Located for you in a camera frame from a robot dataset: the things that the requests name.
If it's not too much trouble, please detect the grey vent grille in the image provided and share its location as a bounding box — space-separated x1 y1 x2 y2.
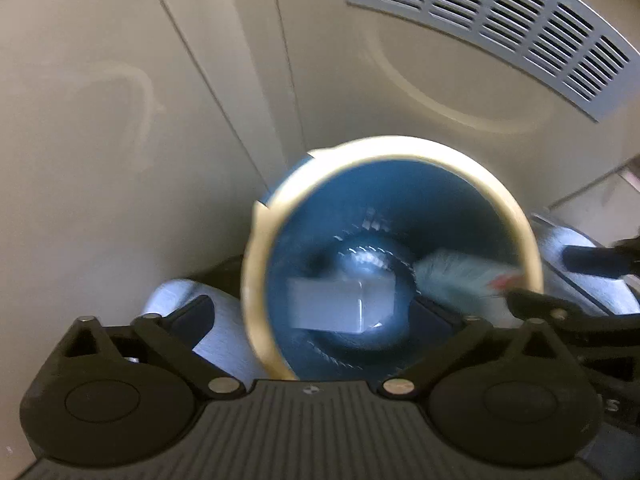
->
345 0 632 124

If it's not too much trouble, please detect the blue wastebasket with beige rim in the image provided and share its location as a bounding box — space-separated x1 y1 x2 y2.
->
240 135 544 383

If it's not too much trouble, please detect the white paper piece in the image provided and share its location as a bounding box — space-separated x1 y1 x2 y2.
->
287 277 397 335

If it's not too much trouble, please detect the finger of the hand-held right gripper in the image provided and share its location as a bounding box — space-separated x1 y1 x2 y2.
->
504 287 603 335
562 236 640 281

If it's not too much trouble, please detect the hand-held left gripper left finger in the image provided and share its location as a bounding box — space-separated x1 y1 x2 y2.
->
59 294 247 402

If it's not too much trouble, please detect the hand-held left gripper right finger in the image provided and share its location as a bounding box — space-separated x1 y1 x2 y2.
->
378 299 591 399

